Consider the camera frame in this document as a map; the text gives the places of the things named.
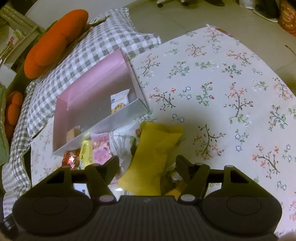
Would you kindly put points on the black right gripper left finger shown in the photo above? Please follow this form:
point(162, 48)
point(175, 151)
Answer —
point(99, 177)

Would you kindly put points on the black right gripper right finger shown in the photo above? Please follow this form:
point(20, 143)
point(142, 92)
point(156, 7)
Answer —
point(195, 177)

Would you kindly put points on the yellow waffle sandwich packet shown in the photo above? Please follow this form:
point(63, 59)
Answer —
point(143, 177)

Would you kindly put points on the small yellow snack packet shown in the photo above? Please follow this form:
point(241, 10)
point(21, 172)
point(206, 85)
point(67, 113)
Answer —
point(85, 155)

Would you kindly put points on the pink floral snack packet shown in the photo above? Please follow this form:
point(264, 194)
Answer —
point(101, 152)

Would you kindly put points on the red foil snack packet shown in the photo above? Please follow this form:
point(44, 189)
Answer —
point(71, 159)

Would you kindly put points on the white printed snack packet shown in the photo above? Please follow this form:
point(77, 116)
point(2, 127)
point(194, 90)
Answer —
point(123, 143)

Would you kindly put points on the wafer snack packet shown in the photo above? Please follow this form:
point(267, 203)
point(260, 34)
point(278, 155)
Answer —
point(73, 133)

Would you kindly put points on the white cookie snack packet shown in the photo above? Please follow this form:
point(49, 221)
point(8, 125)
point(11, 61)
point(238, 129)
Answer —
point(119, 100)

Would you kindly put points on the floral tablecloth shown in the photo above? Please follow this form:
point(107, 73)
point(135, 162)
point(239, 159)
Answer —
point(233, 108)

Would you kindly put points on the pink and silver snack box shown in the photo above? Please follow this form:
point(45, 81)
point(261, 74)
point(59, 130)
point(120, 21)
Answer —
point(86, 102)

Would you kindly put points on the small orange plush cushion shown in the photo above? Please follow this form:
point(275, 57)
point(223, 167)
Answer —
point(14, 103)

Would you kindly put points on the grey checked blanket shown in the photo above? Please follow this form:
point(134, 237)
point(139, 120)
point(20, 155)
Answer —
point(116, 32)

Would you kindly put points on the large orange carrot pillow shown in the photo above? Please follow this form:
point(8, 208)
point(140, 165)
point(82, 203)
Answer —
point(54, 42)

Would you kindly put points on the white bookshelf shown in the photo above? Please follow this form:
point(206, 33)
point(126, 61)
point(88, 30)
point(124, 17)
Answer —
point(18, 34)

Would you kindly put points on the orange patterned bag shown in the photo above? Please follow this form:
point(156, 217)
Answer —
point(287, 17)

